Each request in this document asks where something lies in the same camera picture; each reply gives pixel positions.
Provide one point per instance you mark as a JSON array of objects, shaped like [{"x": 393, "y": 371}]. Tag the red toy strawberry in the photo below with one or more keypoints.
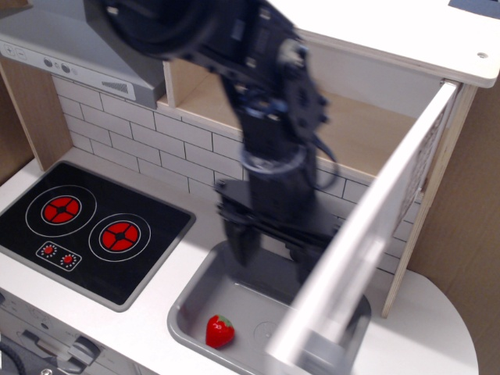
[{"x": 219, "y": 331}]

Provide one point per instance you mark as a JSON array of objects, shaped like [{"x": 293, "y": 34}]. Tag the white toy microwave door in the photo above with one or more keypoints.
[{"x": 378, "y": 214}]

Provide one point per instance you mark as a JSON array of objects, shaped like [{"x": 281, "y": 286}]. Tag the white wooden microwave cabinet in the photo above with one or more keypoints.
[{"x": 387, "y": 66}]

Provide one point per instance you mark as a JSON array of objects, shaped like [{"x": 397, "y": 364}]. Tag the black toy induction stove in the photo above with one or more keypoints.
[{"x": 91, "y": 234}]

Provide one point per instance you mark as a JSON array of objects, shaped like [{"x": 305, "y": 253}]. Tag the grey microwave door handle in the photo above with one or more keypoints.
[{"x": 338, "y": 332}]

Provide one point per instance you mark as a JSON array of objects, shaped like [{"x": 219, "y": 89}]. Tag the grey toy oven door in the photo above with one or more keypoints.
[{"x": 58, "y": 343}]

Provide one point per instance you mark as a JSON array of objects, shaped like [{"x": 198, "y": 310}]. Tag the grey toy range hood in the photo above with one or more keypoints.
[{"x": 73, "y": 40}]

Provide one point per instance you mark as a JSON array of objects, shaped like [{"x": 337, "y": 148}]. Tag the grey toy sink basin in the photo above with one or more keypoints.
[{"x": 254, "y": 298}]

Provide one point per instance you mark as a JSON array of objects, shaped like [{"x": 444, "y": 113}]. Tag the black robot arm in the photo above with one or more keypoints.
[{"x": 262, "y": 65}]

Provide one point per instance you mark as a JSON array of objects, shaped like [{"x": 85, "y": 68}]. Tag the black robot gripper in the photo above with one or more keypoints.
[{"x": 279, "y": 200}]

